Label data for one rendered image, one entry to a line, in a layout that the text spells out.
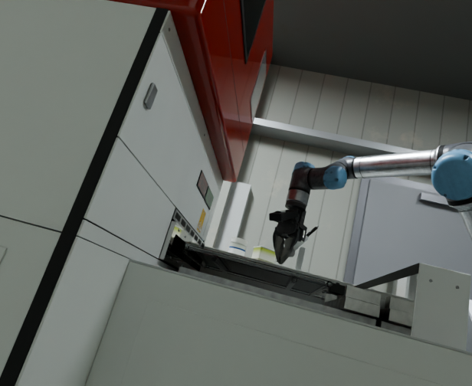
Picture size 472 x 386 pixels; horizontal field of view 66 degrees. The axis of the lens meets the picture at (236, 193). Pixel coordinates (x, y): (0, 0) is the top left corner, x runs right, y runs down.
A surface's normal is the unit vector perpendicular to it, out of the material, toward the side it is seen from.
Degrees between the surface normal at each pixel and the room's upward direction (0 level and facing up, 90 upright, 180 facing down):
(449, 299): 90
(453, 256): 90
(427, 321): 90
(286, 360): 90
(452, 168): 123
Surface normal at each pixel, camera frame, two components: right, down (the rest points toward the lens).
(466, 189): -0.71, 0.17
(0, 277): -0.07, -0.32
